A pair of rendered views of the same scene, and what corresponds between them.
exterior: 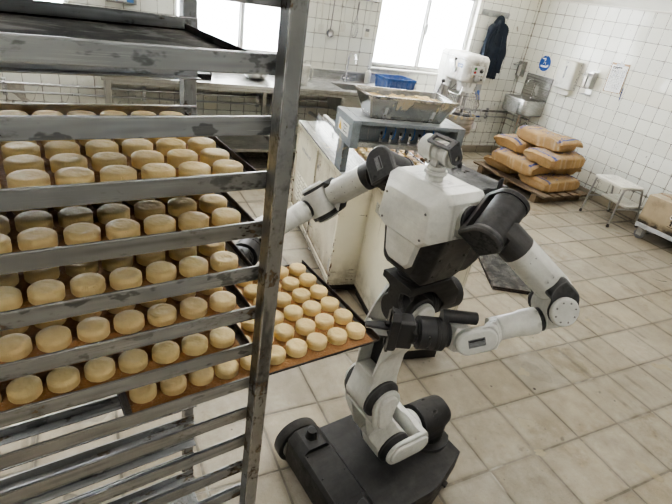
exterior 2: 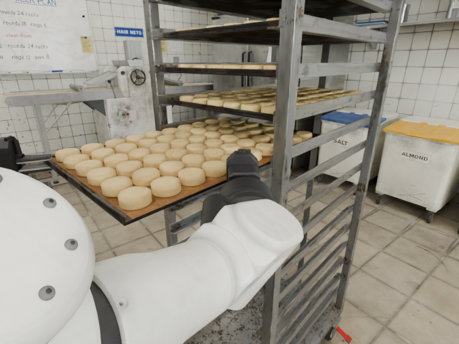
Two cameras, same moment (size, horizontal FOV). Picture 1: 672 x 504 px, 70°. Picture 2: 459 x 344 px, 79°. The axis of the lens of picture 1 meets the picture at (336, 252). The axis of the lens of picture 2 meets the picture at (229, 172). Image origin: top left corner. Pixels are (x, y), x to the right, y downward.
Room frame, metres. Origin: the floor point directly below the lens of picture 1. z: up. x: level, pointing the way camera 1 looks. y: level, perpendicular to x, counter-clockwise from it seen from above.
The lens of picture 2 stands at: (1.64, 0.19, 1.25)
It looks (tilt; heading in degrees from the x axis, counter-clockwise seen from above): 22 degrees down; 171
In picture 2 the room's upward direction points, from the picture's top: straight up
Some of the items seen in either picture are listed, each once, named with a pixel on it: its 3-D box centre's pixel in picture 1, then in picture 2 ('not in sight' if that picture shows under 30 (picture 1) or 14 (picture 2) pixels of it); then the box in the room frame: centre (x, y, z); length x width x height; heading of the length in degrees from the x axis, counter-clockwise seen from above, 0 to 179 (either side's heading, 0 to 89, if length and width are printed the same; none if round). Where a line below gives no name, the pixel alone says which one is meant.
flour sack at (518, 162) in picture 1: (521, 161); not in sight; (5.85, -2.05, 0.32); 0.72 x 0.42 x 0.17; 34
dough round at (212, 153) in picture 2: not in sight; (214, 155); (1.04, 0.25, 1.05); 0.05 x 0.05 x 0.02
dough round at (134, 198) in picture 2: (297, 269); (134, 197); (1.23, 0.10, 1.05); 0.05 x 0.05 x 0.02
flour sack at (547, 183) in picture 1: (550, 180); not in sight; (5.71, -2.40, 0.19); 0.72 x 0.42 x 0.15; 124
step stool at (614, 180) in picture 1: (615, 200); not in sight; (5.21, -2.97, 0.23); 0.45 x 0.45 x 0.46; 21
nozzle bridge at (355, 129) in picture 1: (395, 144); not in sight; (2.97, -0.25, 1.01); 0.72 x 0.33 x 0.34; 111
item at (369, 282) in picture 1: (408, 264); not in sight; (2.50, -0.43, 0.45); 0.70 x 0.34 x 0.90; 21
